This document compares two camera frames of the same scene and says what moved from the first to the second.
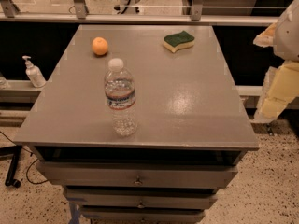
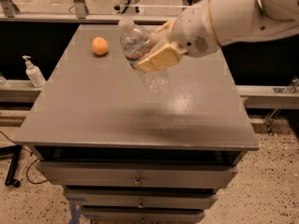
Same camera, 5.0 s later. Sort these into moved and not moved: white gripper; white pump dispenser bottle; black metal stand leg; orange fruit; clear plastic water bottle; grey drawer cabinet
Moved: white gripper; clear plastic water bottle
Not moved: black metal stand leg; orange fruit; grey drawer cabinet; white pump dispenser bottle
